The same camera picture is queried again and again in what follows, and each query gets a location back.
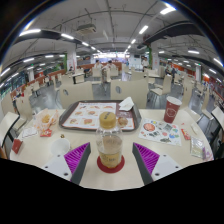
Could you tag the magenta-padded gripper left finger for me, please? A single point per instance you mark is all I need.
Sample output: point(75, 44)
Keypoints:
point(75, 160)

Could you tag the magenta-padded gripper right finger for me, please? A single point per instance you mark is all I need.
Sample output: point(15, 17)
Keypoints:
point(148, 160)

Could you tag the clear bottle with yellow cap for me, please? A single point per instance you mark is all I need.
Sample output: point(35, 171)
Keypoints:
point(109, 146)

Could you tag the flat round red coaster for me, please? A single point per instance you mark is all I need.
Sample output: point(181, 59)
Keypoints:
point(101, 168)

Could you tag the colourful printed flyer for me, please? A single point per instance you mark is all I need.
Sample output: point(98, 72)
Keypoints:
point(160, 131)

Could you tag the small red sauce packet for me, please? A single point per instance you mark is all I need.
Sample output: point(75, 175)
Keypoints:
point(46, 133)
point(185, 134)

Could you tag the dark brown food tray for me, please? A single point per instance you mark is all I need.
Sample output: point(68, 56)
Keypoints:
point(137, 120)

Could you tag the printed paper tray liner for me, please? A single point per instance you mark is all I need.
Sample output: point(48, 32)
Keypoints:
point(83, 115)

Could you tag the crumpled food wrapper bag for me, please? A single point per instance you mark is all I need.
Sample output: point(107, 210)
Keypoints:
point(45, 120)

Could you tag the clear plastic packet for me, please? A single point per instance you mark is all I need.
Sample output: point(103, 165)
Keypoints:
point(198, 148)

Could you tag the red paper cup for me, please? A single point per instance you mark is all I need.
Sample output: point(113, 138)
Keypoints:
point(172, 111)

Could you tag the crumpled white napkin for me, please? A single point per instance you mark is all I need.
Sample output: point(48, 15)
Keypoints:
point(126, 104)

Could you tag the small red box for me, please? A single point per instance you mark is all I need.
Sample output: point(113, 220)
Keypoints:
point(16, 145)

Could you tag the beige chair with oval hole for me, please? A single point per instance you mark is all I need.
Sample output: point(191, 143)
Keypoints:
point(131, 93)
point(76, 95)

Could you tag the white table with dark edge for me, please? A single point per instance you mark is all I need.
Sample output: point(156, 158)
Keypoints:
point(7, 123)

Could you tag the far beige chairs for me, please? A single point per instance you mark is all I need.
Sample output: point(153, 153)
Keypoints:
point(96, 72)

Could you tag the person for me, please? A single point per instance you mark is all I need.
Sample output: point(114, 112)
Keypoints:
point(109, 65)
point(97, 64)
point(145, 62)
point(172, 71)

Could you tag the ceiling air conditioner unit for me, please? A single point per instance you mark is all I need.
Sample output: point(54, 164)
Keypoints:
point(86, 29)

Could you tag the ceiling strip lights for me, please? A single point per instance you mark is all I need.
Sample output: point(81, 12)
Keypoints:
point(30, 32)

